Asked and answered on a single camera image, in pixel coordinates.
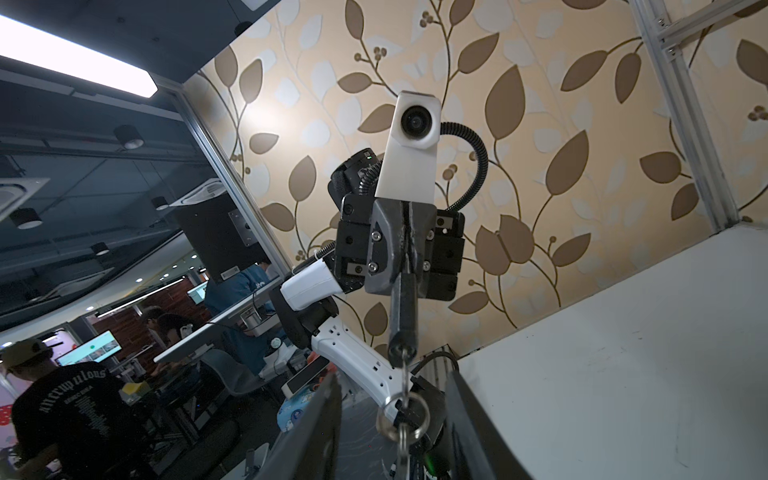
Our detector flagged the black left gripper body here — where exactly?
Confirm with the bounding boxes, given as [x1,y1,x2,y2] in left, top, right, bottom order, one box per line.
[332,193,465,301]

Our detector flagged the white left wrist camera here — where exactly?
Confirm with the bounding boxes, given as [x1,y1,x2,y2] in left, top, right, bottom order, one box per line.
[375,91,441,204]

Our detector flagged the black padlock with ring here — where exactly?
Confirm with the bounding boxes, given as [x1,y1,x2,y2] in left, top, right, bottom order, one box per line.
[376,358,431,479]

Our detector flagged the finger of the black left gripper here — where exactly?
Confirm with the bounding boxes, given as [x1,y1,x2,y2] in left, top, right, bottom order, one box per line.
[409,202,436,360]
[365,199,413,368]

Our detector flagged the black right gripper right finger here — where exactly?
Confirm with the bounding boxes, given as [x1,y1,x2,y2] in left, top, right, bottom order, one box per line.
[445,371,532,480]

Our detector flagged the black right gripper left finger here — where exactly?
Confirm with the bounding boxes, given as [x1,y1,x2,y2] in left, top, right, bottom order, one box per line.
[256,375,342,480]

